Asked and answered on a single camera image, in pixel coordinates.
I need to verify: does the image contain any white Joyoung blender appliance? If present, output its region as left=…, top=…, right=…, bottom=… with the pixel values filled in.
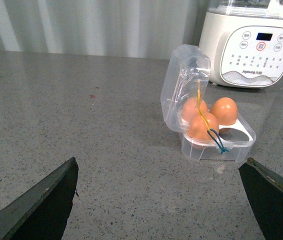
left=199, top=0, right=283, bottom=88

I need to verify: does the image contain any clear plastic egg box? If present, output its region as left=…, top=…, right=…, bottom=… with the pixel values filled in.
left=160, top=45, right=256, bottom=163

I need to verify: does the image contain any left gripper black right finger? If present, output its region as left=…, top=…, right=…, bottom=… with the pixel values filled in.
left=239, top=157, right=283, bottom=240

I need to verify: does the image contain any blue rubber band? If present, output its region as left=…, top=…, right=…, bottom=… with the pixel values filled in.
left=207, top=128, right=229, bottom=154

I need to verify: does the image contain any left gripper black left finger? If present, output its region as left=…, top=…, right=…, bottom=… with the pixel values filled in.
left=0, top=157, right=79, bottom=240

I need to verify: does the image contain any brown egg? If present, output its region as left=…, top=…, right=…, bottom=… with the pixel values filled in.
left=187, top=112, right=219, bottom=141
left=181, top=97, right=199, bottom=123
left=209, top=97, right=238, bottom=126

